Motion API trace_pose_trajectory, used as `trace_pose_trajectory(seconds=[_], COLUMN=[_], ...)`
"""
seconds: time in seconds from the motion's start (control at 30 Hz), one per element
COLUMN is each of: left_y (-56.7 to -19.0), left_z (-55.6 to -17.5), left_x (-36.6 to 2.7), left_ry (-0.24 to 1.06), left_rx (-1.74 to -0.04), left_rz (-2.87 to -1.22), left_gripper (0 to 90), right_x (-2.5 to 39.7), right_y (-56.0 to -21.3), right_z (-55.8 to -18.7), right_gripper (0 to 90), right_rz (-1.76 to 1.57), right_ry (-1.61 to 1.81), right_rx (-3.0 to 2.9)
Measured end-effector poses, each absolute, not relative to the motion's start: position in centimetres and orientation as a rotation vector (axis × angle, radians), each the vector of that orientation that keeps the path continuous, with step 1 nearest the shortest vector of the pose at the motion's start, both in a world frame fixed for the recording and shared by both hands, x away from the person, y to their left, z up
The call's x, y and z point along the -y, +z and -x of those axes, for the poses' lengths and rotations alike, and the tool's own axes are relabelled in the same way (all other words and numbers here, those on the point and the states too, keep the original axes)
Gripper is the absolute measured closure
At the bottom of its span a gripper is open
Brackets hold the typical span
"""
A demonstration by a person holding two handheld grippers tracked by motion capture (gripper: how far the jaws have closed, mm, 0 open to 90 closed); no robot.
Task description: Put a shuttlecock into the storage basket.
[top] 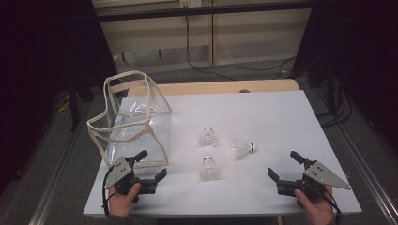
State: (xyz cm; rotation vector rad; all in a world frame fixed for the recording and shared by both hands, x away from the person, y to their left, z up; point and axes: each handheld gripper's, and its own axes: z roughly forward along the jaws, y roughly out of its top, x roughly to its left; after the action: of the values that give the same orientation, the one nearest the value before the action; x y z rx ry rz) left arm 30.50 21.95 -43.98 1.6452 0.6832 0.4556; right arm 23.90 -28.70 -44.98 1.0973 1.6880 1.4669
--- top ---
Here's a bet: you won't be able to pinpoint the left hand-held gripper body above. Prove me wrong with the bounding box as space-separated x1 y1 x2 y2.
103 156 158 203

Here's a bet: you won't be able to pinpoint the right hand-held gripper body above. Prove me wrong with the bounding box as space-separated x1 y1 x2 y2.
276 158 352 201

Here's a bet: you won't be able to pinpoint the transparent bag with beige trim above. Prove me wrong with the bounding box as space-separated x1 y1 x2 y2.
86 69 173 170

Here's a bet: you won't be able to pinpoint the white shuttlecock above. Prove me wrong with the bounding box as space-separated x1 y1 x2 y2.
199 155 222 183
230 137 257 158
198 125 219 148

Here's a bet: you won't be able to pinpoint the person's left hand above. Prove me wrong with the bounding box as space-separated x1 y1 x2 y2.
107 183 143 218

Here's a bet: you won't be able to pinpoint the person's right hand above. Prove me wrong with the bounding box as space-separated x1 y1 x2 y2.
294 185 336 225

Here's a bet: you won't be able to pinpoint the wooden table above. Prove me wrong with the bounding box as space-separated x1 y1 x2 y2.
127 78 300 98

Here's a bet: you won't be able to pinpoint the black curtain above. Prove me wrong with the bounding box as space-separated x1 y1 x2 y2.
292 0 398 151
0 0 118 191

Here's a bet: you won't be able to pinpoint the beige cabinet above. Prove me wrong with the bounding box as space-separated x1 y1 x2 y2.
93 0 314 74

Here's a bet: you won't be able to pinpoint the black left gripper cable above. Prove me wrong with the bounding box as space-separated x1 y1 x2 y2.
101 165 118 218

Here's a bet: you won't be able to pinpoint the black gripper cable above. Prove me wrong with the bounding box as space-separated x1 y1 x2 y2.
101 165 118 218
304 182 344 225

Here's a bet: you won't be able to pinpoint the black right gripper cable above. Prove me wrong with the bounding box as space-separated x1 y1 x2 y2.
304 182 344 225

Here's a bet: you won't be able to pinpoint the aluminium rail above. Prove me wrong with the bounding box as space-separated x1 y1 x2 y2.
308 88 398 225
29 106 95 225

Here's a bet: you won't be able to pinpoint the black floor cables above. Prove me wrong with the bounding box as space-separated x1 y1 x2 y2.
315 88 354 129

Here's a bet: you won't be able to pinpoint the black power cable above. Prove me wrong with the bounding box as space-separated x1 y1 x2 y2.
185 15 297 82

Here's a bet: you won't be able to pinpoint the white wall socket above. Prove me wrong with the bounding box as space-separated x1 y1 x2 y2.
179 0 203 8

